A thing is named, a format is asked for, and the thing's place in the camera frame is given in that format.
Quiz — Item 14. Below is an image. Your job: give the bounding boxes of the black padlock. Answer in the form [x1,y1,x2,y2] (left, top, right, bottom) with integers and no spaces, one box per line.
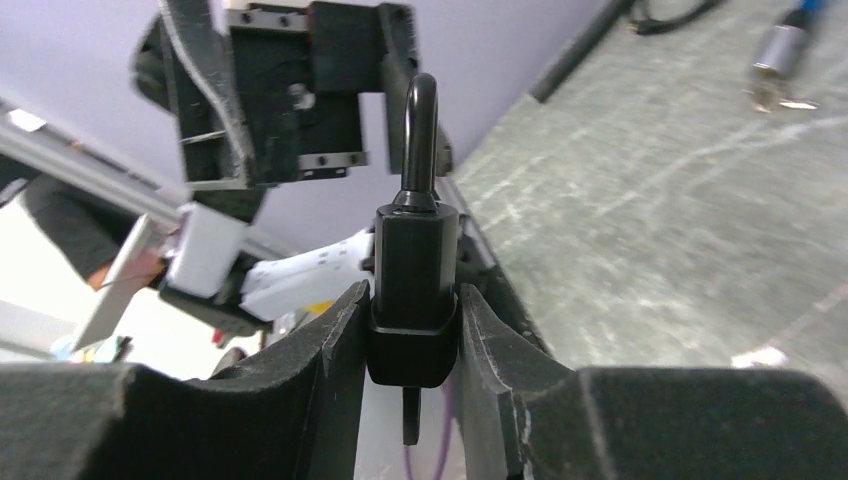
[367,73,459,388]

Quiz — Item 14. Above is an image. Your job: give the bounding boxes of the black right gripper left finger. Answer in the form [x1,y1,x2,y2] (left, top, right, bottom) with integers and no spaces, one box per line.
[1,282,369,479]

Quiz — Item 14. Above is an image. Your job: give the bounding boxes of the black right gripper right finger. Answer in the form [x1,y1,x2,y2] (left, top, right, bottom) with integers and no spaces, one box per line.
[458,285,847,479]

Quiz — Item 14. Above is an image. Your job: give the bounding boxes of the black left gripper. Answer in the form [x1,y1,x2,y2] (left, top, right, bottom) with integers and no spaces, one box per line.
[135,1,452,222]

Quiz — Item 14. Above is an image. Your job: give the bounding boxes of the black foam tube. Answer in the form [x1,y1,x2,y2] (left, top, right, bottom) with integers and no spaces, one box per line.
[528,0,633,104]

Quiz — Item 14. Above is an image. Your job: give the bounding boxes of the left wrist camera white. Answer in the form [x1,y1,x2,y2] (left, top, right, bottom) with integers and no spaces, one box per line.
[165,202,248,298]

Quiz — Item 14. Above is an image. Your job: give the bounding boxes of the blue cable lock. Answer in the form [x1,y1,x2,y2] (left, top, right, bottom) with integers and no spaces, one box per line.
[746,1,829,113]

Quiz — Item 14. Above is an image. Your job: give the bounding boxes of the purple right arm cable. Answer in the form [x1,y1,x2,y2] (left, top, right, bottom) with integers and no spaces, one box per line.
[401,377,458,480]

